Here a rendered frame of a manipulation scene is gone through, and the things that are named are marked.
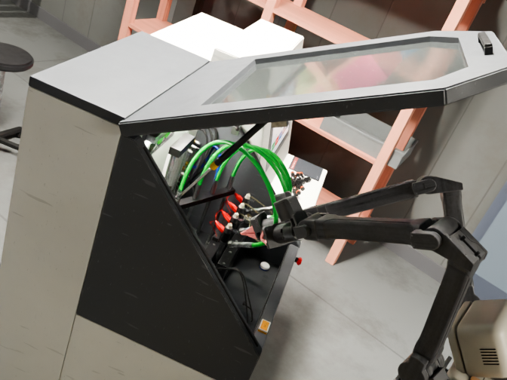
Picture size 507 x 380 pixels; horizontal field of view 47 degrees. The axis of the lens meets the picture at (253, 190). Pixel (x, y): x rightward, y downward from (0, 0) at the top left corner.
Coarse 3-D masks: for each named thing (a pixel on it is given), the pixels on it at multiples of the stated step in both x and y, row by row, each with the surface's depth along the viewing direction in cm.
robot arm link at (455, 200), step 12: (420, 180) 177; (444, 180) 176; (432, 192) 177; (444, 192) 177; (456, 192) 177; (444, 204) 179; (456, 204) 178; (456, 216) 178; (468, 288) 175; (468, 300) 176
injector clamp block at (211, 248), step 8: (240, 224) 224; (248, 224) 225; (240, 240) 214; (208, 248) 204; (216, 248) 205; (232, 248) 208; (224, 256) 203; (232, 256) 204; (224, 264) 199; (232, 264) 220; (224, 272) 199
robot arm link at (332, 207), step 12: (408, 180) 181; (432, 180) 175; (372, 192) 181; (384, 192) 180; (396, 192) 180; (408, 192) 179; (420, 192) 176; (324, 204) 183; (336, 204) 182; (348, 204) 182; (360, 204) 181; (372, 204) 181; (384, 204) 181
